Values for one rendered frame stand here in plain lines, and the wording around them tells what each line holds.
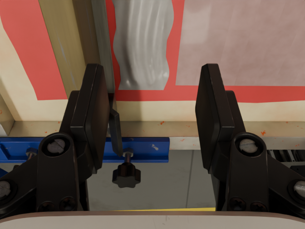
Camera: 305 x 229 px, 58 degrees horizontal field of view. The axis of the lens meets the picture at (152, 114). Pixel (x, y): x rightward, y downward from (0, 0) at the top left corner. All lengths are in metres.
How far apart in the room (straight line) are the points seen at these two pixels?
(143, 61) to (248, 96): 0.18
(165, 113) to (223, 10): 0.20
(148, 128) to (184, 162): 1.95
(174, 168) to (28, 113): 2.06
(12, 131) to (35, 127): 0.04
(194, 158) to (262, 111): 1.90
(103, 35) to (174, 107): 0.19
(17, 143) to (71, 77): 0.24
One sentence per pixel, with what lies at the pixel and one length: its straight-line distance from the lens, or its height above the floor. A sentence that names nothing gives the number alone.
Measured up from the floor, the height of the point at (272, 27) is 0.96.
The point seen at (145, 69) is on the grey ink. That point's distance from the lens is 0.39.
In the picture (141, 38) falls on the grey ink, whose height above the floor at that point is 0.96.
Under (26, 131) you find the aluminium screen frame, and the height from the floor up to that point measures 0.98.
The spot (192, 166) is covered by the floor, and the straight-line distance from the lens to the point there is 2.47.
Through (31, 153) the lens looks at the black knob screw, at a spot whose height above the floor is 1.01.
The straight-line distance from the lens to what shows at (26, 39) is 0.41.
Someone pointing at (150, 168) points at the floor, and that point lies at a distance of 2.47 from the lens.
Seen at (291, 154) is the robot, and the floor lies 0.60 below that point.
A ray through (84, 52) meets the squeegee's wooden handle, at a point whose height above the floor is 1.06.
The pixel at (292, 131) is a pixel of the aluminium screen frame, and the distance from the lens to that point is 0.53.
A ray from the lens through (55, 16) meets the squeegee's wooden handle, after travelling 0.25.
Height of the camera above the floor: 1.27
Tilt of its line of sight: 42 degrees down
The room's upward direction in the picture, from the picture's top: 179 degrees clockwise
